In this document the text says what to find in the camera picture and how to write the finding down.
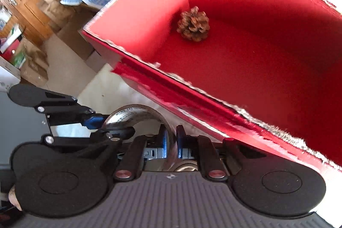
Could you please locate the clear packing tape roll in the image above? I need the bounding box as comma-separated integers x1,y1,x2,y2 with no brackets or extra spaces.
103,104,199,172

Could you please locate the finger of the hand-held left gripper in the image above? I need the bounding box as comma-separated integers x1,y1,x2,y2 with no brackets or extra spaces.
41,127,136,147
7,84,104,129

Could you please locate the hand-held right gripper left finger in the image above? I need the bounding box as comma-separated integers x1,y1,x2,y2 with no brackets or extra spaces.
77,124,169,182

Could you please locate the brown pine cone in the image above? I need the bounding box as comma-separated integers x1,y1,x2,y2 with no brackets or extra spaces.
176,6,210,42

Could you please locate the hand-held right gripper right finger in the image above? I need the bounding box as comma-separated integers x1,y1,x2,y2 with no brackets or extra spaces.
176,124,266,182

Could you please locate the red cardboard box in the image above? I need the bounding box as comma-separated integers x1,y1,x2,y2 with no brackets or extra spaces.
81,0,342,174

